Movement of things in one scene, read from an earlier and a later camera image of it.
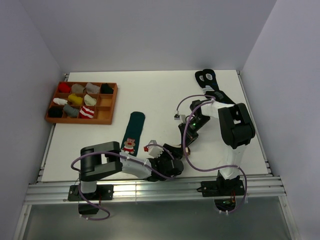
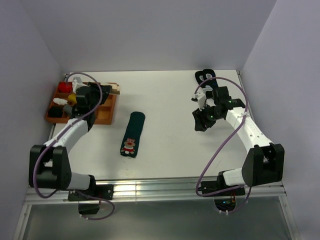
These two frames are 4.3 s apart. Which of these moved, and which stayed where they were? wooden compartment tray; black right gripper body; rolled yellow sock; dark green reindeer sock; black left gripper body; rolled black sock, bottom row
Moved: black left gripper body; black right gripper body
Stayed: rolled black sock, bottom row; rolled yellow sock; wooden compartment tray; dark green reindeer sock
